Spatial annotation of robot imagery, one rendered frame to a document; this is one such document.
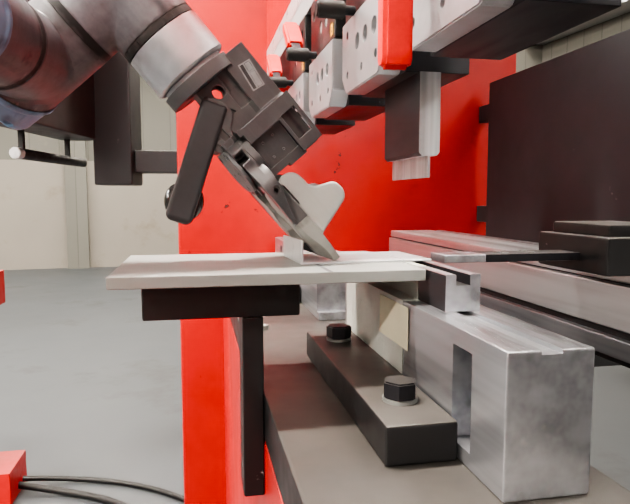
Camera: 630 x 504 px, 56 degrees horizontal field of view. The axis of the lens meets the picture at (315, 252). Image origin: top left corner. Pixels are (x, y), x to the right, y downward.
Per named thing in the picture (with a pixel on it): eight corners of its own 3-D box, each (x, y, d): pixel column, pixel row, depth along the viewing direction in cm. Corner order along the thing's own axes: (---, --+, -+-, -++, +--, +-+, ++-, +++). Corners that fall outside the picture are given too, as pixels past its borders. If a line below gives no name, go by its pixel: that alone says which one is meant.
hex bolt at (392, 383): (377, 395, 47) (377, 375, 47) (410, 392, 48) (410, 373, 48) (388, 407, 45) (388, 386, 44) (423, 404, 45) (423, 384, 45)
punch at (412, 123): (384, 180, 64) (385, 90, 63) (402, 180, 64) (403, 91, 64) (418, 177, 54) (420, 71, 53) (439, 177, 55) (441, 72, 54)
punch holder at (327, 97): (309, 119, 87) (308, 3, 85) (364, 121, 89) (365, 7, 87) (332, 104, 72) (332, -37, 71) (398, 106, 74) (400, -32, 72)
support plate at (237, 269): (130, 264, 63) (130, 255, 63) (367, 259, 69) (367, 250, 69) (105, 290, 46) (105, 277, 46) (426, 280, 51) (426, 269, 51)
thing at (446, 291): (372, 278, 67) (372, 252, 67) (397, 277, 68) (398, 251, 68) (445, 311, 48) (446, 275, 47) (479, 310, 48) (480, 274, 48)
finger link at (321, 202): (378, 222, 54) (310, 147, 54) (331, 265, 53) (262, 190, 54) (372, 226, 57) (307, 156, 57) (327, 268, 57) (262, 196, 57)
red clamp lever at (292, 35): (280, 19, 86) (288, 51, 79) (307, 20, 87) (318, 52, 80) (279, 31, 87) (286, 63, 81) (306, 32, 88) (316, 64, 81)
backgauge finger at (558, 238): (415, 266, 66) (416, 221, 66) (619, 261, 71) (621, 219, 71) (462, 281, 54) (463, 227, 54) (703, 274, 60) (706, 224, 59)
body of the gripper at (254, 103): (328, 140, 55) (241, 32, 52) (258, 201, 54) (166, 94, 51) (307, 147, 62) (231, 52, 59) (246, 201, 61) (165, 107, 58)
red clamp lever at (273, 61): (264, 52, 106) (269, 79, 99) (287, 53, 106) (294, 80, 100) (263, 61, 107) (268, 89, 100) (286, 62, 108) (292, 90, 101)
